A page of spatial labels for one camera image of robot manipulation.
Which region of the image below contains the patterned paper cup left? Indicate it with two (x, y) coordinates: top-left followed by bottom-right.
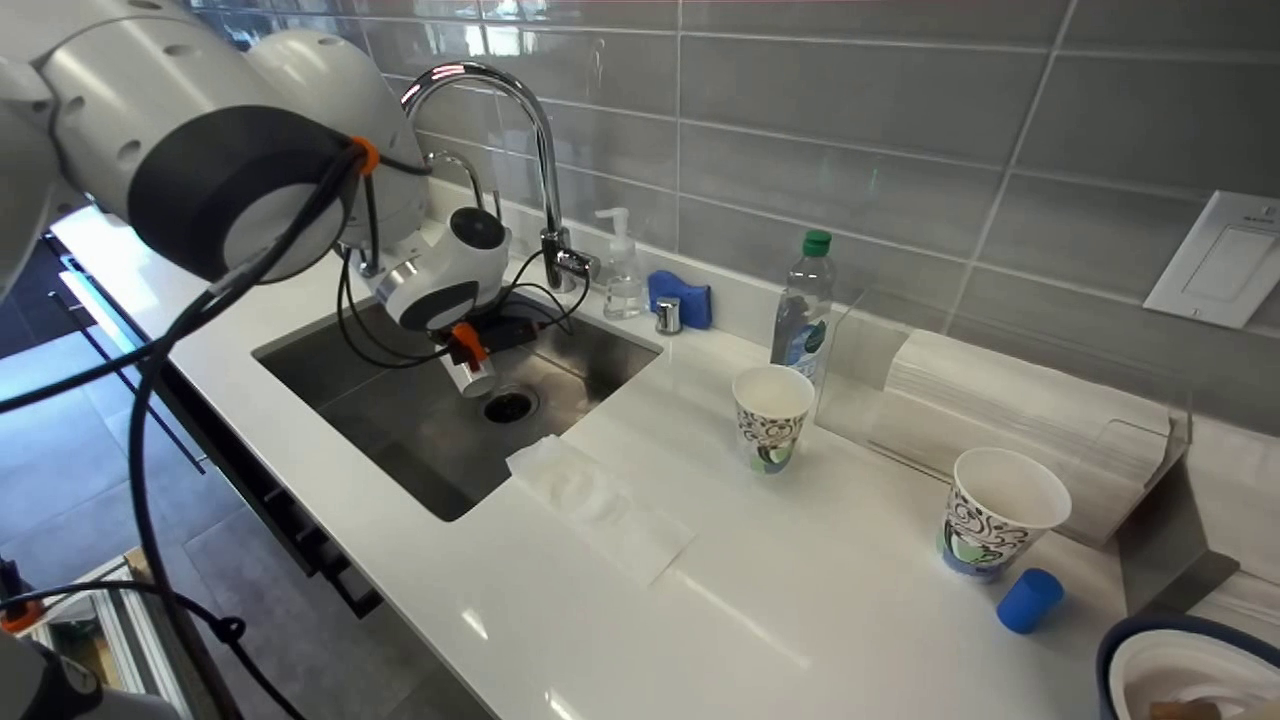
(733, 365), (816, 472)

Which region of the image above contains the blue cylindrical cap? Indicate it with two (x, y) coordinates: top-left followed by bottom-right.
(994, 570), (1065, 635)

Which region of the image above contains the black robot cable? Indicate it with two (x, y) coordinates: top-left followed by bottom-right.
(0, 156), (376, 720)

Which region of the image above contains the chrome gooseneck faucet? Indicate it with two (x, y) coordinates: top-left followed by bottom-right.
(396, 61), (599, 293)

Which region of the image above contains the stainless steel sink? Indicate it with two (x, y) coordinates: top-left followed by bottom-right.
(255, 298), (656, 520)

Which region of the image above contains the clear soap dispenser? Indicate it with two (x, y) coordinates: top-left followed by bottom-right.
(599, 209), (642, 320)

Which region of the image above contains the patterned paper cup right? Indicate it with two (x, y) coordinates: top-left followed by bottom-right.
(941, 448), (1073, 578)

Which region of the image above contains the white folded towel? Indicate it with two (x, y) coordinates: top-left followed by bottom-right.
(873, 331), (1187, 548)

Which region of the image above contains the white wall outlet plate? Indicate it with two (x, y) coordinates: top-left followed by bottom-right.
(1143, 194), (1280, 330)

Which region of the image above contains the grey metal stand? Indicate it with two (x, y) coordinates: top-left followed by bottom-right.
(1116, 413), (1241, 611)

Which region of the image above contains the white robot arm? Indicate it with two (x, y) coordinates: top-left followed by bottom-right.
(0, 0), (508, 365)

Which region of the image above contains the blue rimmed white bowl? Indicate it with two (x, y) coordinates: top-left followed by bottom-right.
(1097, 618), (1280, 720)

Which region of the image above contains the green capped water bottle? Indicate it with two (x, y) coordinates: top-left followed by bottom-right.
(773, 230), (837, 380)

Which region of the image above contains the blue sponge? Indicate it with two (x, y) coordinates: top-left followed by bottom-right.
(646, 269), (711, 335)

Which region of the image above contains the patterned paper cup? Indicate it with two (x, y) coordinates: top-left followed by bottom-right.
(941, 448), (1073, 578)
(733, 365), (816, 472)

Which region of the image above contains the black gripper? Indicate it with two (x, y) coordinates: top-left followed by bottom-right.
(442, 312), (534, 371)

